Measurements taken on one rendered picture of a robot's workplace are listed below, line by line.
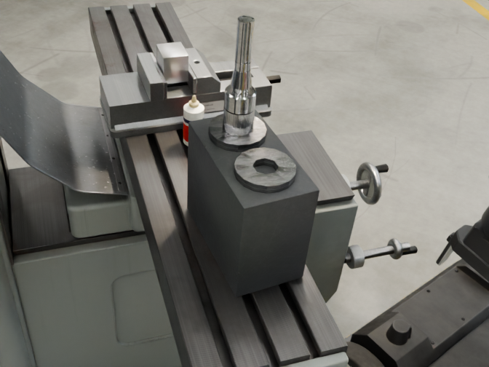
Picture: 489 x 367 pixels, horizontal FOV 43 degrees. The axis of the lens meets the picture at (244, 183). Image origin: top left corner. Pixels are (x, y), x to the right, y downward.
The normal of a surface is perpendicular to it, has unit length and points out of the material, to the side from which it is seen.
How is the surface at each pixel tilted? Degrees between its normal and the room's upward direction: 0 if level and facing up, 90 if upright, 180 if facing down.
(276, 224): 90
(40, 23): 0
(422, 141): 0
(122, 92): 0
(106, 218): 90
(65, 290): 90
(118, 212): 90
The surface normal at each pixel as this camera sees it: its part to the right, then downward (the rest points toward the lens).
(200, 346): 0.07, -0.77
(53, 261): 0.30, 0.63
